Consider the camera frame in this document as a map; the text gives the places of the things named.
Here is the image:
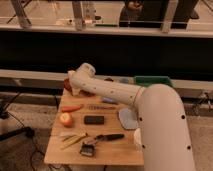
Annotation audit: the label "red bowl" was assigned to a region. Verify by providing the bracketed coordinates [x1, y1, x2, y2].
[64, 78, 72, 92]

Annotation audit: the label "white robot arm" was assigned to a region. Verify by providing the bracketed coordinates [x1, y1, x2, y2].
[68, 63, 196, 171]

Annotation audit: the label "green tray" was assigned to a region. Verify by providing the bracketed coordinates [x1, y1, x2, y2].
[134, 76, 172, 87]

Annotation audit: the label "small dark cup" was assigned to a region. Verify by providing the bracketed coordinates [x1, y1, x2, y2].
[104, 78, 114, 82]

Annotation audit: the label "small blue cloth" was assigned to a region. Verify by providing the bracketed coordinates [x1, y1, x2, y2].
[102, 97, 118, 105]

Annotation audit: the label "dark red berries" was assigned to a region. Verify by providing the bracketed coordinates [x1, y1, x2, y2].
[80, 90, 95, 97]

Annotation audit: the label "black rectangular block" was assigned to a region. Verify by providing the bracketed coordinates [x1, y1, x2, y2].
[84, 116, 104, 125]

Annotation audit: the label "blue grey cloth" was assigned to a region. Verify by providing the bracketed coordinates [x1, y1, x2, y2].
[118, 108, 138, 130]

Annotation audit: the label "orange carrot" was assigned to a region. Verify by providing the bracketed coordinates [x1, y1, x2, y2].
[60, 105, 83, 113]

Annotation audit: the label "apple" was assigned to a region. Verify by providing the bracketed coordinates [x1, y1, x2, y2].
[59, 113, 73, 127]

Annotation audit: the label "white cup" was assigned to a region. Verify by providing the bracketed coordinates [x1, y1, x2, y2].
[134, 128, 142, 147]

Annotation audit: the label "yellow banana peel pieces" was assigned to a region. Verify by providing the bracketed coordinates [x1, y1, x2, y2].
[60, 133, 87, 149]

